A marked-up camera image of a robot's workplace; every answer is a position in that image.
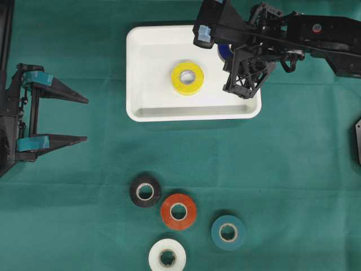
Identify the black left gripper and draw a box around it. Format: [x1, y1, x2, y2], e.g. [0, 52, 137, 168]
[1, 63, 89, 172]

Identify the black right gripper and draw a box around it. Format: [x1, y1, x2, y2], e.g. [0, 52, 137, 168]
[223, 2, 285, 99]

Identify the blue tape roll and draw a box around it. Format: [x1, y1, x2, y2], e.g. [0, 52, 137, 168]
[218, 44, 234, 63]

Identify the yellow tape roll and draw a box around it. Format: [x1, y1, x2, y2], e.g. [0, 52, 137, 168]
[171, 62, 204, 96]

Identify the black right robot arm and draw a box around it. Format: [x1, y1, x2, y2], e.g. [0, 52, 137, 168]
[223, 3, 360, 99]

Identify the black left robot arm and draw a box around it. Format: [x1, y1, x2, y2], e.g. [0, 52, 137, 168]
[1, 1, 89, 175]

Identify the white plastic tray case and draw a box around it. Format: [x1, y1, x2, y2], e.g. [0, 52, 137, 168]
[126, 25, 262, 122]

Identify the black tape roll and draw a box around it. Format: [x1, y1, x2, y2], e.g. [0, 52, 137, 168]
[129, 175, 162, 208]

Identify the red tape roll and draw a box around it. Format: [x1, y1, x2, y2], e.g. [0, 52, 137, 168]
[160, 193, 197, 230]

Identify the teal green tape roll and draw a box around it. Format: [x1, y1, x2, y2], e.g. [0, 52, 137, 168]
[211, 215, 246, 251]

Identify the white tape roll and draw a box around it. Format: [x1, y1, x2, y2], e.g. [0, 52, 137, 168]
[148, 238, 187, 270]

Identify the green table cloth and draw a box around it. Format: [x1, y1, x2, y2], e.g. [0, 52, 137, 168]
[1, 1, 360, 270]

